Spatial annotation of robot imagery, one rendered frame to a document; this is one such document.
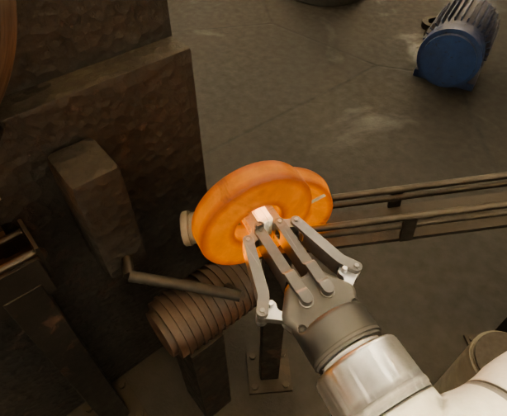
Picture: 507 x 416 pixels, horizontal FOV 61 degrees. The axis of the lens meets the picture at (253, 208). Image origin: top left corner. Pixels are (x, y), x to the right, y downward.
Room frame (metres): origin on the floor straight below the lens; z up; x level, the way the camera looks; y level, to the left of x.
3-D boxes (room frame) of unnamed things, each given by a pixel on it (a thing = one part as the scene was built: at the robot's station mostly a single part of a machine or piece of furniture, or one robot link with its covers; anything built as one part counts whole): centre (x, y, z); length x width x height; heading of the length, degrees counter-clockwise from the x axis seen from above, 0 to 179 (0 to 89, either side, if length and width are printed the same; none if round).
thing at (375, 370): (0.14, -0.11, 0.83); 0.09 x 0.06 x 0.09; 117
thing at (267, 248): (0.26, -0.03, 0.84); 0.11 x 0.01 x 0.04; 29
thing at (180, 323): (0.43, 0.09, 0.27); 0.22 x 0.13 x 0.53; 130
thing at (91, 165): (0.48, 0.26, 0.68); 0.11 x 0.08 x 0.24; 40
